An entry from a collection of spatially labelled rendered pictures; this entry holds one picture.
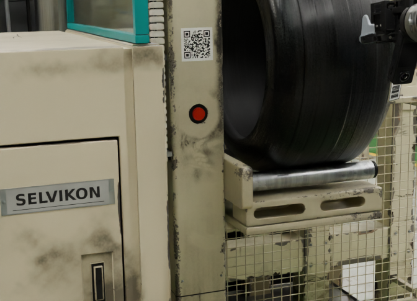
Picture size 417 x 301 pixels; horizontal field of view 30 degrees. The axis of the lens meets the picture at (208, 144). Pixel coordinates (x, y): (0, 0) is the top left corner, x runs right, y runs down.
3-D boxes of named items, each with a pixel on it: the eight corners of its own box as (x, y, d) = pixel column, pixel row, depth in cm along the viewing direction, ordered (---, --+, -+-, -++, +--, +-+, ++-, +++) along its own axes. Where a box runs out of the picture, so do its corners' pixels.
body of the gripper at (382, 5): (399, 3, 159) (435, -5, 148) (401, 45, 160) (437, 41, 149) (367, 4, 157) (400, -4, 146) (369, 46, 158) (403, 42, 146)
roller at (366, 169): (247, 188, 178) (242, 170, 179) (241, 195, 182) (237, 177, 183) (380, 174, 189) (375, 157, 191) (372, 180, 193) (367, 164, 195)
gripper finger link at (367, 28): (360, 17, 167) (384, 12, 158) (362, 44, 167) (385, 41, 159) (348, 17, 166) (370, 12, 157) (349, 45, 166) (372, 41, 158)
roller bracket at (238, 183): (242, 210, 175) (241, 168, 173) (187, 174, 212) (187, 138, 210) (255, 209, 176) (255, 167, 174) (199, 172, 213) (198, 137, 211)
